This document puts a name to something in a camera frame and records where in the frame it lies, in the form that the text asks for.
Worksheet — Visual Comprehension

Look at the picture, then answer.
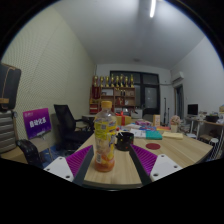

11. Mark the black mesh chair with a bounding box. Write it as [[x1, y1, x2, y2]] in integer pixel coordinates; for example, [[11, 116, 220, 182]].
[[15, 139, 44, 169]]

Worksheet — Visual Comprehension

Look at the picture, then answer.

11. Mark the small brown cardboard box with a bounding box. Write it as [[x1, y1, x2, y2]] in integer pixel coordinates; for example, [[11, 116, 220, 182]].
[[152, 114, 161, 127]]

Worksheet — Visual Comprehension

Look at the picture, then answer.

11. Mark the orange-capped yellow-label drink bottle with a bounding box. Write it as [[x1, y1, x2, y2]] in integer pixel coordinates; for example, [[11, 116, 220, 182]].
[[93, 100, 118, 173]]

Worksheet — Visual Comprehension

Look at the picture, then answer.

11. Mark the computer monitor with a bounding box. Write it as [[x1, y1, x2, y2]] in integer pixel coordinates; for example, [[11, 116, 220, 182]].
[[187, 103, 199, 117]]

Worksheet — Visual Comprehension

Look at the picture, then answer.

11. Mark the black pot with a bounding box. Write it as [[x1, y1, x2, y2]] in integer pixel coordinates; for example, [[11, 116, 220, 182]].
[[205, 114, 220, 124]]

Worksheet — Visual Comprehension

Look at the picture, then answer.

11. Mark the flat round red coaster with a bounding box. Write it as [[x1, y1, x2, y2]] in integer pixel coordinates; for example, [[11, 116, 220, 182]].
[[145, 142, 162, 151]]

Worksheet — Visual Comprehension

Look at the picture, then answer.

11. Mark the teal book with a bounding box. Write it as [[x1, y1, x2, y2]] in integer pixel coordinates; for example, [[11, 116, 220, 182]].
[[145, 130, 163, 141]]

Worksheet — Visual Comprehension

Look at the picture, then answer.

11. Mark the black bag with tan trim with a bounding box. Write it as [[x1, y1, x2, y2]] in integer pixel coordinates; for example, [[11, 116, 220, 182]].
[[0, 63, 22, 113]]

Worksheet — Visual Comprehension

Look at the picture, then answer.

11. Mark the wooden shelf unit with trophies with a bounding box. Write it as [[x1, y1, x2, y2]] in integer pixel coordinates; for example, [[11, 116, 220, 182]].
[[88, 74, 137, 116]]

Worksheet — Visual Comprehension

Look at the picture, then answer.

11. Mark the white wall air conditioner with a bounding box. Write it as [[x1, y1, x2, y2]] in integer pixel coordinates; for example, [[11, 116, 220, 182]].
[[171, 70, 185, 84]]

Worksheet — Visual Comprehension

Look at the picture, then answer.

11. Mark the pale yellow envelope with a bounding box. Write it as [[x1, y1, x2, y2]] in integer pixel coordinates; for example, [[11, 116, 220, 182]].
[[162, 131, 185, 140]]

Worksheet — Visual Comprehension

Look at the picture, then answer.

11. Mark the yellow gift box red ribbon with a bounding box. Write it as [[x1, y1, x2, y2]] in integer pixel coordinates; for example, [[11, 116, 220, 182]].
[[115, 111, 132, 127]]

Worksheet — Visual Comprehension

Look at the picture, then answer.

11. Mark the white paper sheet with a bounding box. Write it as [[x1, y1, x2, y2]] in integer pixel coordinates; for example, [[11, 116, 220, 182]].
[[129, 128, 148, 139]]

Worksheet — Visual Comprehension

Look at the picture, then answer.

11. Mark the dark framed window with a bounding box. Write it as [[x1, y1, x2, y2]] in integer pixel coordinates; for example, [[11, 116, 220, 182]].
[[109, 70, 161, 116]]

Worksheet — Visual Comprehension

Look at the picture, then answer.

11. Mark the black tripod stand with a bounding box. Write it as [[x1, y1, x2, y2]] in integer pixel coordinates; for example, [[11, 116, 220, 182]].
[[162, 97, 168, 127]]

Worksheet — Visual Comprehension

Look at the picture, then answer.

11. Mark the flower bouquet in white pot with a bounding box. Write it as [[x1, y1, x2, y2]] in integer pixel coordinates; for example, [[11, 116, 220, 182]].
[[169, 115, 182, 134]]

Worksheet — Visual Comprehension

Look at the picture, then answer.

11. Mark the black office chair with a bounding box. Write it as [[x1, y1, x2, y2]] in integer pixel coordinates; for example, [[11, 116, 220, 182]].
[[53, 104, 95, 151]]

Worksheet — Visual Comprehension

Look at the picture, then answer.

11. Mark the purple sign board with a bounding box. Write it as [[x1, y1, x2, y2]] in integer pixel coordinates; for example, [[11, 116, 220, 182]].
[[22, 107, 53, 140]]

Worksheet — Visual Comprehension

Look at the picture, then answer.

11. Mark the white round stool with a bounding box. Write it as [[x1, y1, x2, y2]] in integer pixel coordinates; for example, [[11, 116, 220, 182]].
[[209, 137, 221, 160]]

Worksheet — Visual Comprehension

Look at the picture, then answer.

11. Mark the black mug with coloured dots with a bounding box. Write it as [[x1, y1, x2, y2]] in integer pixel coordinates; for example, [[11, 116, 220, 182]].
[[115, 131, 135, 152]]

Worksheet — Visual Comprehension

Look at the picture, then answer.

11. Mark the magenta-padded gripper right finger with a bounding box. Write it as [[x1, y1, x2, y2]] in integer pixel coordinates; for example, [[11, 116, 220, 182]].
[[128, 143, 184, 186]]

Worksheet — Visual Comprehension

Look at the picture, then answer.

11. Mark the ceiling tube light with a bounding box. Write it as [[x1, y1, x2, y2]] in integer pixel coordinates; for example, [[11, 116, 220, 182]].
[[149, 0, 157, 19]]

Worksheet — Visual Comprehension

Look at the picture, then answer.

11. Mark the orange book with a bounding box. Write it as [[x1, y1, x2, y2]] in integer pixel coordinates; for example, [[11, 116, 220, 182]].
[[155, 125, 172, 132]]

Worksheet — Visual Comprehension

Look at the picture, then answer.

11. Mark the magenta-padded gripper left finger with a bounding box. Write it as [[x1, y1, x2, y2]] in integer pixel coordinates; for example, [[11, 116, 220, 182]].
[[43, 144, 95, 187]]

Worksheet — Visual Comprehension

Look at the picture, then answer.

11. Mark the wooden side desk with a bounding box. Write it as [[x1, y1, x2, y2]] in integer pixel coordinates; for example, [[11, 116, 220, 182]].
[[184, 114, 224, 141]]

